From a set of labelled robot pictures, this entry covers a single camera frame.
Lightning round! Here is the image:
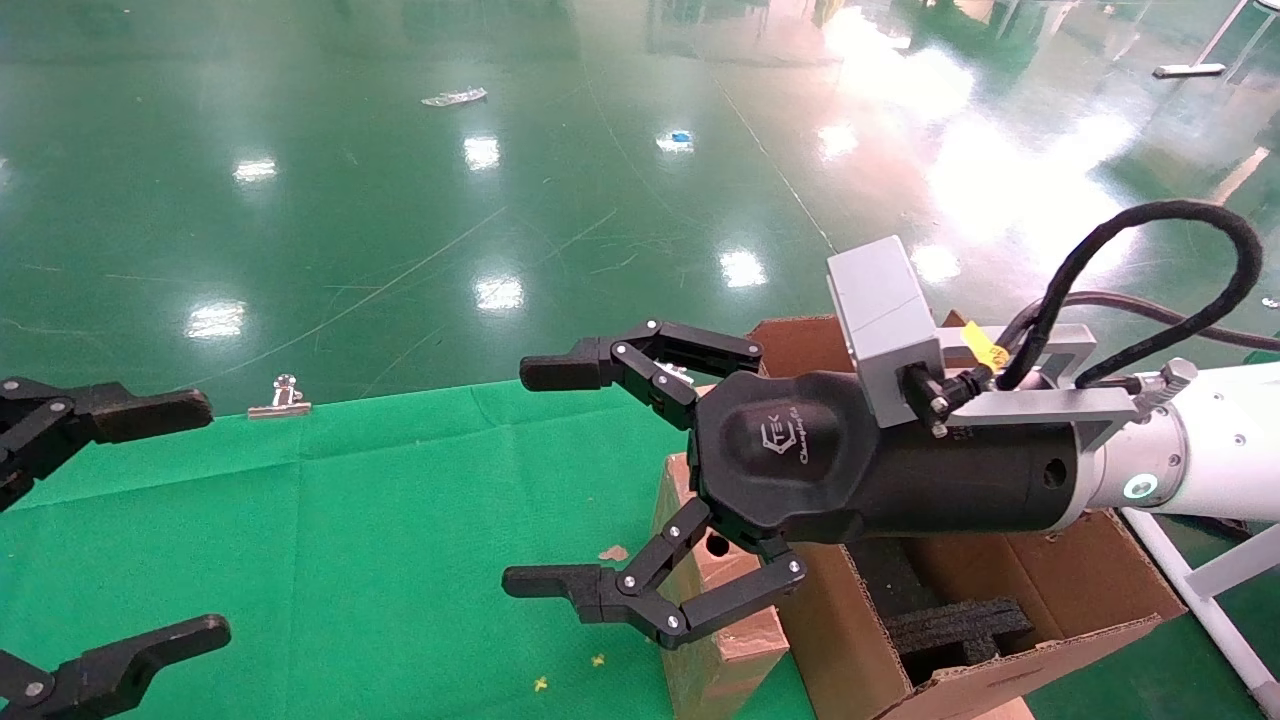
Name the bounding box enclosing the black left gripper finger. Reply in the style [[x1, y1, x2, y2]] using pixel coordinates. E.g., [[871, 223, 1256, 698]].
[[0, 378, 214, 511], [0, 614, 232, 720]]

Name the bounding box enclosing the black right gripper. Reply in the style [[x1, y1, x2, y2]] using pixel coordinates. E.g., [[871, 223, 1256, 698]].
[[688, 372, 1088, 547]]

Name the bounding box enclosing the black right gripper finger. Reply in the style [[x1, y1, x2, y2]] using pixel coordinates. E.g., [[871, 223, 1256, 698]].
[[502, 497, 809, 651], [519, 320, 766, 433]]

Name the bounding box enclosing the small brown cardboard box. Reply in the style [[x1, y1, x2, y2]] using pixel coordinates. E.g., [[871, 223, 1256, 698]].
[[652, 452, 791, 720]]

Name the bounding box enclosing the large open cardboard carton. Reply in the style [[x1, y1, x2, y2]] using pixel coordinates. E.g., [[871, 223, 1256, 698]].
[[748, 315, 1188, 720]]

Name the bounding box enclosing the black foam block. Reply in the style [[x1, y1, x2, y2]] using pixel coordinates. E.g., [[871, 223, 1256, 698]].
[[885, 598, 1036, 686]]

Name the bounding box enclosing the green table cloth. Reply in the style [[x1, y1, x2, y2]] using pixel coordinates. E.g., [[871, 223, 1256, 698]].
[[0, 378, 816, 720]]

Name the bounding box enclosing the white floor stand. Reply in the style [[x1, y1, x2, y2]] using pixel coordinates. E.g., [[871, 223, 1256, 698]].
[[1152, 0, 1253, 79]]

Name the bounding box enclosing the yellow cable tag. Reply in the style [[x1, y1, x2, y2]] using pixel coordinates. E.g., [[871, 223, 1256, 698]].
[[962, 322, 1011, 369]]

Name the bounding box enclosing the grey metal camera bracket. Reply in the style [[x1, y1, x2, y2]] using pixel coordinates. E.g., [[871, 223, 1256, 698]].
[[930, 323, 1199, 451]]

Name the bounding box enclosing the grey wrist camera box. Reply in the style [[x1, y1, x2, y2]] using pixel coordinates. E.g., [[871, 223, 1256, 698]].
[[826, 236, 946, 403]]

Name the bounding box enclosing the white pipe frame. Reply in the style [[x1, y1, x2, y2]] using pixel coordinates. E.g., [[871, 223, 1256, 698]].
[[1120, 505, 1280, 716]]

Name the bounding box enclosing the thin dark cable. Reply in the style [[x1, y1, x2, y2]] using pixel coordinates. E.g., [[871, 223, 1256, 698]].
[[1005, 290, 1280, 351]]

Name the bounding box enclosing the black braided looped cable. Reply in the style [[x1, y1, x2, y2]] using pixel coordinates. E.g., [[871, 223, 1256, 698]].
[[995, 200, 1264, 391]]

